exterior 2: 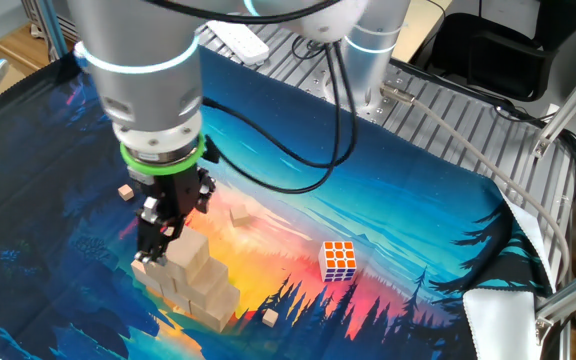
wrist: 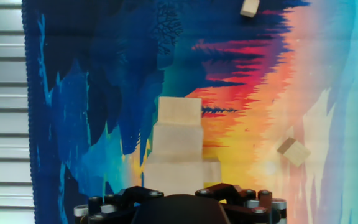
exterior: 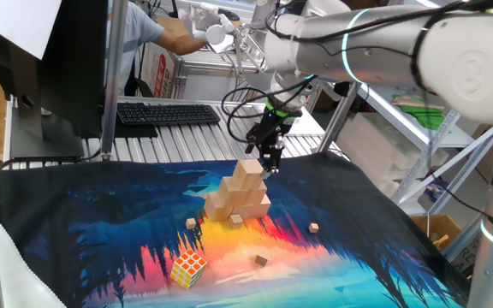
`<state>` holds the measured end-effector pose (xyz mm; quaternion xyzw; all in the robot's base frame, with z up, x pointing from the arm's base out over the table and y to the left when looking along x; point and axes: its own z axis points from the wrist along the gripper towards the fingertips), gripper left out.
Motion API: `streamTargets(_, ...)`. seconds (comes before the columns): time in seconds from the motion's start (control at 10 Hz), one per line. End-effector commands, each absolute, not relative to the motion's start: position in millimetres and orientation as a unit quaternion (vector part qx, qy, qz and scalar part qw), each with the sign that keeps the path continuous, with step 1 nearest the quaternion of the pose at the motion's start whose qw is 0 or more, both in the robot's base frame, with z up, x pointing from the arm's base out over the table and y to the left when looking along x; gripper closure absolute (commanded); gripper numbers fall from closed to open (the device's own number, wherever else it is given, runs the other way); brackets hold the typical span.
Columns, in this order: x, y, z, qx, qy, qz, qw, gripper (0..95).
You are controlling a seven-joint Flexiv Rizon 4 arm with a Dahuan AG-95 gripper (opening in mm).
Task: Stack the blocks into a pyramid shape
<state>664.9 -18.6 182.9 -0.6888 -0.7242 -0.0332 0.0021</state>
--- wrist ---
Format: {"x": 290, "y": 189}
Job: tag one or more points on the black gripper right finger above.
{"x": 247, "y": 205}

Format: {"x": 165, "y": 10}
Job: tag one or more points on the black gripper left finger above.
{"x": 117, "y": 205}

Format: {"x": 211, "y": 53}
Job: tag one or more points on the small wooden cube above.
{"x": 295, "y": 152}
{"x": 250, "y": 7}
{"x": 212, "y": 171}

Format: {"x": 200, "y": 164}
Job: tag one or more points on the forest sunset printed cloth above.
{"x": 104, "y": 77}

